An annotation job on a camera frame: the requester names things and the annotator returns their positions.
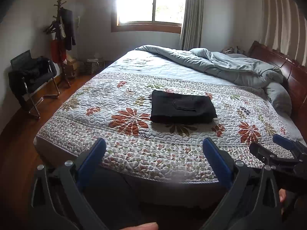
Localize black pants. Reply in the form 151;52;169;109
150;90;217;125

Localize person's right hand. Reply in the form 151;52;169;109
278;189;287;213

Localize person's left hand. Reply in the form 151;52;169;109
121;222;159;230

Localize grey pillow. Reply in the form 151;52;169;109
264;82;292;116

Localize red wooden headboard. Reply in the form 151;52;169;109
248;40;307;140

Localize grey duvet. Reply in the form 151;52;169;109
136;45;284;89

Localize floral quilted bedspread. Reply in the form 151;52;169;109
34;72;292;183

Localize black chair with clothes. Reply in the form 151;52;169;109
8;50;60;119

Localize wicker basket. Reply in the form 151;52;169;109
85;58;105;75

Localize grey curtain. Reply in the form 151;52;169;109
180;0;204;50

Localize wooden coat rack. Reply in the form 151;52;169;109
44;0;76;87

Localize window with wooden frame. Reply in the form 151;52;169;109
111;0;186;34

